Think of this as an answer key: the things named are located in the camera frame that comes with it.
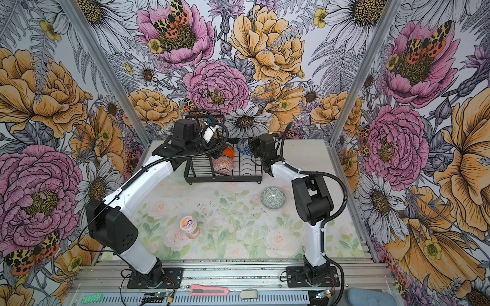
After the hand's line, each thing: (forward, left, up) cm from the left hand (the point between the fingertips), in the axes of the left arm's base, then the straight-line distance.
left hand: (217, 143), depth 82 cm
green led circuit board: (-50, +42, -27) cm, 71 cm away
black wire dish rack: (+9, -5, -25) cm, 27 cm away
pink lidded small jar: (-27, +11, -18) cm, 35 cm away
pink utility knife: (-48, +6, -27) cm, 56 cm away
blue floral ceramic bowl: (+9, -11, -11) cm, 18 cm away
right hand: (+10, -12, -8) cm, 18 cm away
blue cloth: (-52, -53, -24) cm, 78 cm away
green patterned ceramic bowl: (-11, -25, -28) cm, 39 cm away
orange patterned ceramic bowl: (+9, +1, -27) cm, 28 cm away
